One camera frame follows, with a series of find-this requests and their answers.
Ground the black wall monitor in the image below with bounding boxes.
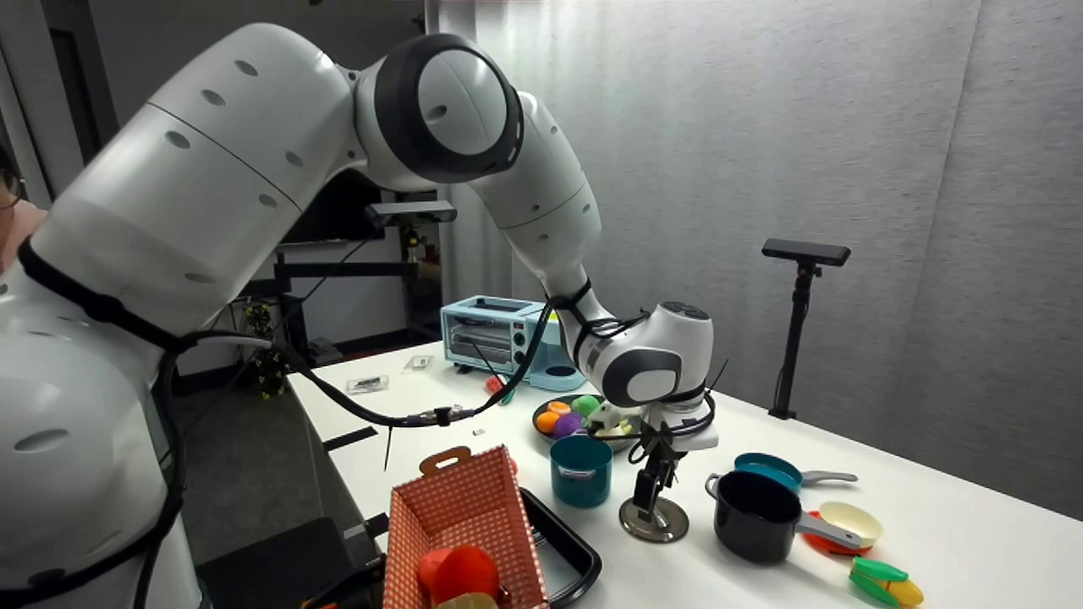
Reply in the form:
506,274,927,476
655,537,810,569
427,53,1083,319
280,167,385,249

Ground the green yellow toy corn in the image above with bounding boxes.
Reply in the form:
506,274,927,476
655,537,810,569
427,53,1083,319
846,556,927,609

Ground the black metal stand frame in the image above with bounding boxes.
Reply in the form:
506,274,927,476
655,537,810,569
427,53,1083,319
269,249,414,367

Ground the red plastic dish rack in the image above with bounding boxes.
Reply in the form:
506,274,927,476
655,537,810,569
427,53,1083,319
378,445,551,609

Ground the black baking tray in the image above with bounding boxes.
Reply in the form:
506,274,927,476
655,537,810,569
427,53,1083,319
510,483,605,609

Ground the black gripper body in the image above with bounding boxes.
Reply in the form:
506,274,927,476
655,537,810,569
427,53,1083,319
625,417,694,483

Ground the red toy saucer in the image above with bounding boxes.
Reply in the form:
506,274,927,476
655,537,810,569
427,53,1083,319
798,511,887,561

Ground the light blue toy toaster oven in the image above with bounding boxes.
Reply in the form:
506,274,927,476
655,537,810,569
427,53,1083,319
437,293,588,395

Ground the orange toy fruit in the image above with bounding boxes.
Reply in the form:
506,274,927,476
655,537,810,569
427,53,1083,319
531,398,572,439

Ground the cream toy bowl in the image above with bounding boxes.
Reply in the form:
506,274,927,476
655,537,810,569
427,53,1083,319
814,500,887,551

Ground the black stereo camera bar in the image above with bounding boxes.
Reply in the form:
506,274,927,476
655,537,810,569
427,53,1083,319
760,237,857,272

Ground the red toy tomato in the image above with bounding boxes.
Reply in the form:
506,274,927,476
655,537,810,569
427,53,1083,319
416,543,506,606

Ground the blue toy frying pan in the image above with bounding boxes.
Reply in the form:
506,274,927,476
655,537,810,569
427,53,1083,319
733,451,859,496

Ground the grey round pot lid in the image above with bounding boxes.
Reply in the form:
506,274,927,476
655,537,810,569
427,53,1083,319
615,490,694,549

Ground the blue toy pot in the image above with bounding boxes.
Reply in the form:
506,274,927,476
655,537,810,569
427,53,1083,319
549,433,615,511

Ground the black camera tripod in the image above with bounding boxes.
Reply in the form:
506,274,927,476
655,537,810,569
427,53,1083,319
769,262,821,424

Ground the purple toy fruit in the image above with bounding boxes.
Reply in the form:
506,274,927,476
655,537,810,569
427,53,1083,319
549,411,588,445

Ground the bowl of toy fruit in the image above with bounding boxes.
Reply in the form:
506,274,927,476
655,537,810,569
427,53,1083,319
529,393,648,455

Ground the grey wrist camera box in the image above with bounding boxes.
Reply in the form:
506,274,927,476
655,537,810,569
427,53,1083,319
670,421,721,458

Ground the black toy pot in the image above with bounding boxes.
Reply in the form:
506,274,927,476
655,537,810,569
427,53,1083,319
703,467,872,569

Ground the black tape strip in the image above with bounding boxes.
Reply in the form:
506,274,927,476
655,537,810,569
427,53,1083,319
323,424,383,455

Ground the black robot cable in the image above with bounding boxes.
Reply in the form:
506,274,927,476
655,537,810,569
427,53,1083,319
133,293,562,609

